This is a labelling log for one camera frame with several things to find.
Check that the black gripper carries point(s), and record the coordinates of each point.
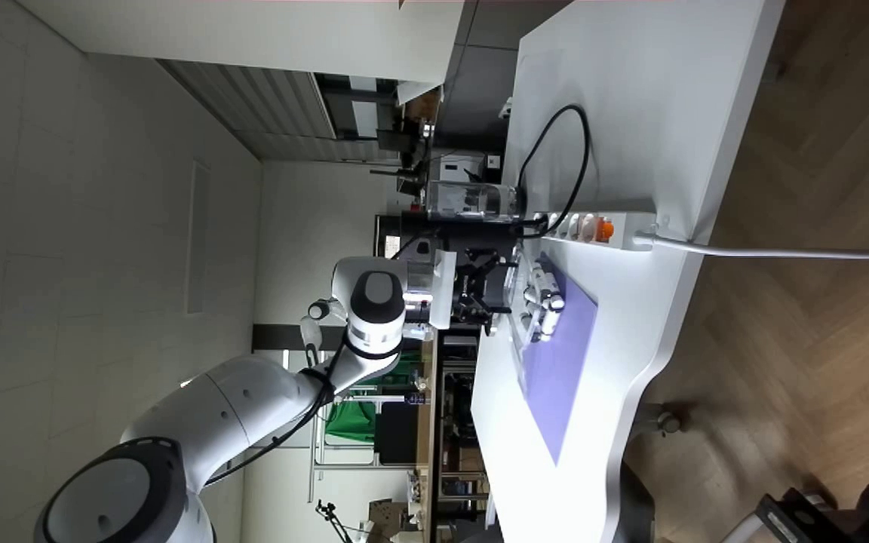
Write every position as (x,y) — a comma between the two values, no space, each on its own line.
(481,290)

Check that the white bottle black cap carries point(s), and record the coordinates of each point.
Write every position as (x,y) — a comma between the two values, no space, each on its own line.
(543,326)
(546,300)

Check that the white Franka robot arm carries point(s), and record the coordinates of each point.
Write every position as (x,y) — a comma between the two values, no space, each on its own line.
(243,402)

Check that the purple mat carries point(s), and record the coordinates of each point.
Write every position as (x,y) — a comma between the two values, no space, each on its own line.
(567,373)

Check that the green bag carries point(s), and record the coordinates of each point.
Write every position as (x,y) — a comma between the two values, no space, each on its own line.
(353,419)

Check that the grey window blind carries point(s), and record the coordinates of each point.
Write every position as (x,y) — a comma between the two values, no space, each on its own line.
(264,111)

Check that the white power strip orange switch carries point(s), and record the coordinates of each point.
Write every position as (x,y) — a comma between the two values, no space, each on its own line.
(603,226)

